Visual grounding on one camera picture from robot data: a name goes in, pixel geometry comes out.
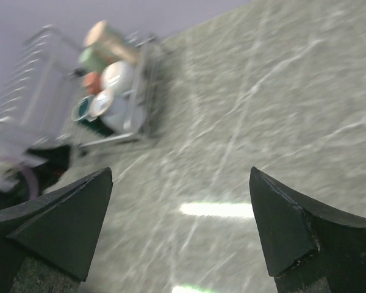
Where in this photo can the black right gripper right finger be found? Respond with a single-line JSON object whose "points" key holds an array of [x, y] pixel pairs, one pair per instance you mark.
{"points": [[308, 246]]}

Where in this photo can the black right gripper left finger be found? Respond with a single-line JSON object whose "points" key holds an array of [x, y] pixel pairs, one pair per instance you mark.
{"points": [[60, 228]]}

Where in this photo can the dark green mug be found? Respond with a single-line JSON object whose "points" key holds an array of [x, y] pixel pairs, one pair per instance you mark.
{"points": [[81, 115]]}

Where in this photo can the light blue footed cup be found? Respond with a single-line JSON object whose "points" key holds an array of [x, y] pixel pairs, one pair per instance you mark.
{"points": [[112, 109]]}

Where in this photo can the pink cup with red handle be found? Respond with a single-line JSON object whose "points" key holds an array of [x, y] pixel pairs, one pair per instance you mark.
{"points": [[92, 83]]}

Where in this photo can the light green cup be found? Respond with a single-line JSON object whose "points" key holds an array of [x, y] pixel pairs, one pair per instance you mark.
{"points": [[91, 61]]}

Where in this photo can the tall beige dragon mug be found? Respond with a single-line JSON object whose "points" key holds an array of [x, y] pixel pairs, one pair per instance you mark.
{"points": [[110, 45]]}

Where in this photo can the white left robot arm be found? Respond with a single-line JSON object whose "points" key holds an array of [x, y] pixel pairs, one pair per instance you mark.
{"points": [[31, 182]]}

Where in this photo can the silver wire dish rack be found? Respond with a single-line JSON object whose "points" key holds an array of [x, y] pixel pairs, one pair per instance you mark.
{"points": [[46, 83]]}

